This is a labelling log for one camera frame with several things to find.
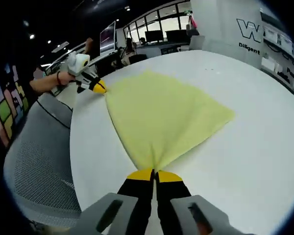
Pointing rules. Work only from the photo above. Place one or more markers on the black cabinet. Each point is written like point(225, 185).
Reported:
point(137, 60)

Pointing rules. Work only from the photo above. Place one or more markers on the pink and grey hanging bags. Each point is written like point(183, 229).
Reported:
point(193, 25)

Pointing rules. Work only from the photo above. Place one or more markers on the yellow blue grey garment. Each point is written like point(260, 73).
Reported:
point(161, 110)

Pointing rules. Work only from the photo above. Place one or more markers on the black items on shelf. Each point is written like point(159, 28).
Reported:
point(283, 77)

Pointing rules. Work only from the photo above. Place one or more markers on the grey mesh office chair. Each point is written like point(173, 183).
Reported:
point(39, 159)

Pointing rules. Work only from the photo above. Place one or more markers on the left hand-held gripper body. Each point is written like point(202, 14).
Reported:
point(77, 62)

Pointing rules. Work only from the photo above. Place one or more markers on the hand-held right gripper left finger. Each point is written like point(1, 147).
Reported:
point(134, 203)

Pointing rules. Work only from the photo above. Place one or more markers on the large display screen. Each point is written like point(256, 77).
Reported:
point(107, 38)

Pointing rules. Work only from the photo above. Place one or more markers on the white box on shelf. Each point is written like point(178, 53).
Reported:
point(269, 64)

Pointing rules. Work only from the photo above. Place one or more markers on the black computer monitor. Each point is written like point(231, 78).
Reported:
point(176, 36)
point(154, 37)

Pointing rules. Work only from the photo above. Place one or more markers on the grey metal shelving rack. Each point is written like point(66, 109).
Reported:
point(284, 46)

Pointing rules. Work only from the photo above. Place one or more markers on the person's left hand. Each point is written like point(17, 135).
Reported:
point(66, 77)

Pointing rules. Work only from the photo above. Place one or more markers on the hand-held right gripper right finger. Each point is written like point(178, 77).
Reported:
point(171, 203)

